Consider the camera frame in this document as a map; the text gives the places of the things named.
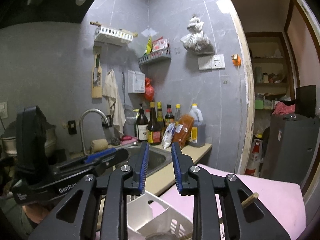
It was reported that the bamboo chopstick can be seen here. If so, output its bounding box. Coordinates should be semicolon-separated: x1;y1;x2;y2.
218;192;259;225

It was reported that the person's right hand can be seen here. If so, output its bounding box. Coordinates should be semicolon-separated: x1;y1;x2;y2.
22;203;52;224

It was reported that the steel faucet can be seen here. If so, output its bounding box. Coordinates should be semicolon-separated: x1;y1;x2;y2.
79;108;110;155

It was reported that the pink floral table cloth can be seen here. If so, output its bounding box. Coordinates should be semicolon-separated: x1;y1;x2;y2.
145;164;306;239

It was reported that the steel pot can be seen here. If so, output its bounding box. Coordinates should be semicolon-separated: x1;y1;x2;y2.
1;125;57;157

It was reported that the steel sink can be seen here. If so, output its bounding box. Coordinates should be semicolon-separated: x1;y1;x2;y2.
126;145;172;177

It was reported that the dark sauce bottle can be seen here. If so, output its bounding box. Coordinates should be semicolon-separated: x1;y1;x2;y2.
147;102;162;145

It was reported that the hanging beige towel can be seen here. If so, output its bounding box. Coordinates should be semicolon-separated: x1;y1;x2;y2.
103;69;126;137

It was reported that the white plastic utensil holder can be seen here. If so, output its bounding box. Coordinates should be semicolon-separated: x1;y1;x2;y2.
127;191;193;239

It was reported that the dark grey cabinet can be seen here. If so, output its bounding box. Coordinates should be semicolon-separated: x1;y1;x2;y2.
260;113;319;185

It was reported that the red plastic bag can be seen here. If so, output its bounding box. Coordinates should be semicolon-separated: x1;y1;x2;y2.
144;77;155;101

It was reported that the oil jug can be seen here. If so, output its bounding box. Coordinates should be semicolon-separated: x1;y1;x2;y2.
188;103;206;147

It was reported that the orange snack bag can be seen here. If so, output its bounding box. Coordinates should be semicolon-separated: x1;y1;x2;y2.
172;114;194;148

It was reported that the red cloth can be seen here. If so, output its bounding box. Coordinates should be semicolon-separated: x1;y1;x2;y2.
272;101;296;115

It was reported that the black monitor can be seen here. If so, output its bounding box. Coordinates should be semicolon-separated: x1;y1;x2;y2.
295;85;316;118

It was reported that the wooden storage shelf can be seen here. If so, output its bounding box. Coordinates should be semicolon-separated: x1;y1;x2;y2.
246;31;296;111

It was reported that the hanging plastic bag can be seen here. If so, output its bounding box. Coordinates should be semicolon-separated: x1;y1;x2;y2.
180;15;214;55

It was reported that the black range hood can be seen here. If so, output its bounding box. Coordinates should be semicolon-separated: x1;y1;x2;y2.
1;0;94;29

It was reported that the white wall box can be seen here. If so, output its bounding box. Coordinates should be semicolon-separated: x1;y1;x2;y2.
127;70;145;94

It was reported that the white wall basket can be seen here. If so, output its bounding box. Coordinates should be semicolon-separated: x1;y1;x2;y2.
89;21;138;46

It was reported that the grey wall shelf basket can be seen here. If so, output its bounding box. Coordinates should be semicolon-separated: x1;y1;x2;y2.
138;48;171;66

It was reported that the orange wall hook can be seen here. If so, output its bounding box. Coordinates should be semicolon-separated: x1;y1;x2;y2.
232;54;242;67

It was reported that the white wall switch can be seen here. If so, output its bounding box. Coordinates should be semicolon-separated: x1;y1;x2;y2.
198;54;225;71

